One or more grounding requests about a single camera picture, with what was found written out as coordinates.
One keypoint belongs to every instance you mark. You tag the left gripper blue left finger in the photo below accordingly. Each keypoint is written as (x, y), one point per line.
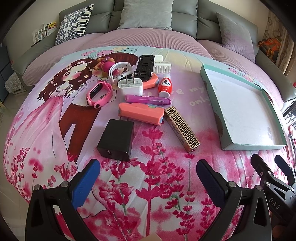
(82, 182)

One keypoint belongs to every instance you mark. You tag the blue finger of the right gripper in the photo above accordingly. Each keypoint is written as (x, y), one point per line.
(261, 168)
(285, 168)

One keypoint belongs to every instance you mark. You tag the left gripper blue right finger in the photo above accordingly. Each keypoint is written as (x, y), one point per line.
(212, 181)

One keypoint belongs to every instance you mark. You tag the black power adapter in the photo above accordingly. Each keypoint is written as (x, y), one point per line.
(116, 140)

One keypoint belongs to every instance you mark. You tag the gold black patterned box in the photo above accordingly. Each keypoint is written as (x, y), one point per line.
(182, 130)

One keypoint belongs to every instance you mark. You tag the pink smart watch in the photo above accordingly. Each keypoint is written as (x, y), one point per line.
(99, 95)

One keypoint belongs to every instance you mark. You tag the magenta tube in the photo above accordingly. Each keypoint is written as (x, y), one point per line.
(129, 98)

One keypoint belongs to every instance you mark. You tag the white power adapter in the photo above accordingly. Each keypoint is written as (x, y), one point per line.
(133, 86)

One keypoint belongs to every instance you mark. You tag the red white bottle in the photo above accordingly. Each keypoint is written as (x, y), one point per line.
(165, 86)

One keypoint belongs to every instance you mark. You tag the pink puppy toy figure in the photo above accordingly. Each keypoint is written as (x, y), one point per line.
(102, 67)

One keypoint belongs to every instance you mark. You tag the white smart watch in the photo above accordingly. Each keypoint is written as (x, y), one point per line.
(119, 71)

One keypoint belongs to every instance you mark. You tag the black toy car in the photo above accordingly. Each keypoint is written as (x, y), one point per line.
(144, 68)

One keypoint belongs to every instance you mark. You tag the teal white tray box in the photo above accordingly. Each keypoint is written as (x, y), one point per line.
(245, 117)

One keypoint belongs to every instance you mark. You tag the cartoon printed bed sheet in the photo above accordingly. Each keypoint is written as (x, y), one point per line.
(148, 182)

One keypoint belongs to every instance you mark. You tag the orange decoration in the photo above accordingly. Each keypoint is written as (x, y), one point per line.
(270, 47)

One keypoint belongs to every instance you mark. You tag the white plastic holder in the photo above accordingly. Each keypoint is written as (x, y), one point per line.
(160, 66)

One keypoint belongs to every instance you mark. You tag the grey purple pillow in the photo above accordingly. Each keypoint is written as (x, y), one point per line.
(235, 37)

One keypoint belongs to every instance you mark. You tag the patterned curtain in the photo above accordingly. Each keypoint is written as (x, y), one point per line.
(286, 56)

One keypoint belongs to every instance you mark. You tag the books on side shelf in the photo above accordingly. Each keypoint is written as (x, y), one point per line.
(43, 31)

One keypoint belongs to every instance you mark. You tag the black white patterned pillow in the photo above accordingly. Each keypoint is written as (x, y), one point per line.
(74, 25)

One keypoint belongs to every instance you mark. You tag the grey sofa with pink cover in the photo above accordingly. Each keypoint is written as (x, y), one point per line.
(194, 28)

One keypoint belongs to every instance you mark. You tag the light grey pillow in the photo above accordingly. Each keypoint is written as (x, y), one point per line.
(153, 14)

